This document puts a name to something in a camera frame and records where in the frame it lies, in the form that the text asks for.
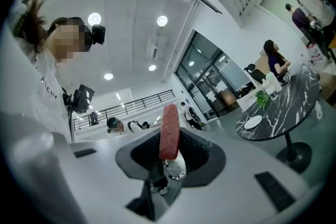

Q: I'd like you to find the white container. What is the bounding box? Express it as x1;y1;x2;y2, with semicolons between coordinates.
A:
262;71;283;100

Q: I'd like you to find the black marble round table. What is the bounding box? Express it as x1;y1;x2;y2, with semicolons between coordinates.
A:
235;64;321;174

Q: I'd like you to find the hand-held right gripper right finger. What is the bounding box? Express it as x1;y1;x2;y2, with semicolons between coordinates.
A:
157;127;320;224

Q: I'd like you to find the white counter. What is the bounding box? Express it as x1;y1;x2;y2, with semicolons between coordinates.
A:
236;91;259;111

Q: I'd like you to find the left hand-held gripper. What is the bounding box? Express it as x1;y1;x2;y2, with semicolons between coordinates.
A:
62;83;96;114

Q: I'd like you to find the black framed glass door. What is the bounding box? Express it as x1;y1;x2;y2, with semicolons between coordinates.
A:
174;29;257;121

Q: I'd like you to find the black office chair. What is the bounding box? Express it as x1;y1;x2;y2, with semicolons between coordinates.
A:
243;63;267;84

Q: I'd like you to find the black head camera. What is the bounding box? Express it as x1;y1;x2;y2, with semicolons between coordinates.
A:
90;24;106;45

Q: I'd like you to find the white ceiling air conditioner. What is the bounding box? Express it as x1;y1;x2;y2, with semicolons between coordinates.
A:
145;35;167;61

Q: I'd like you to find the green plant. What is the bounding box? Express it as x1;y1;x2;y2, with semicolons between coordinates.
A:
255;90;271;108

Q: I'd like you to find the person's white shirt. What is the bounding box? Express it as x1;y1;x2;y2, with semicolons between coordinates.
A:
15;41;73;144

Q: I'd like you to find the brown cardboard box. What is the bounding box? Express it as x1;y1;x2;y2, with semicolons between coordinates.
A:
253;50;270;71

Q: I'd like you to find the black metal railing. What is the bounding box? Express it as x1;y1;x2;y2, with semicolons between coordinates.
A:
72;89;175;132

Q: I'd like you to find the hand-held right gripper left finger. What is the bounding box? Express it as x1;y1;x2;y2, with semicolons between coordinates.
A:
68;129;161;224

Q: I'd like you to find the person's head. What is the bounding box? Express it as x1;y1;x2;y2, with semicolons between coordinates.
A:
47;17;92;63

